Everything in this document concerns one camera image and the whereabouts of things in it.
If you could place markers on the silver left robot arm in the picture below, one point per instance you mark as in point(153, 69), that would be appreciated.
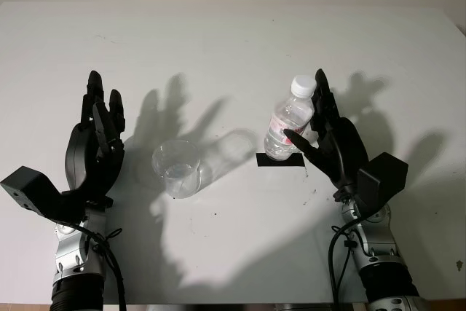
point(73, 252)

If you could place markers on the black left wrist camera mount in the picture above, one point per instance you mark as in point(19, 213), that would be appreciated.
point(25, 187)

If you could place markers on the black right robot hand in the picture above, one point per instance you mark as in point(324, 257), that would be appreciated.
point(346, 147)

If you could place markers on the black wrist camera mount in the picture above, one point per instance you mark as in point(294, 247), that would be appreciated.
point(25, 187)
point(386, 176)

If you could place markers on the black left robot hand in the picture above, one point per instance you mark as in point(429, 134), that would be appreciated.
point(85, 158)

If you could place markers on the black tape rectangle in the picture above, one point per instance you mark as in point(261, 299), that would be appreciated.
point(296, 161)

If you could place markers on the clear water bottle red label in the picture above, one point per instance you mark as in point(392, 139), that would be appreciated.
point(287, 114)

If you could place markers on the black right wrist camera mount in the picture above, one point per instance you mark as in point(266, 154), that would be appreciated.
point(386, 176)

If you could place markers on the clear plastic cup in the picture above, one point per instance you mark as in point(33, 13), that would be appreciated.
point(176, 169)

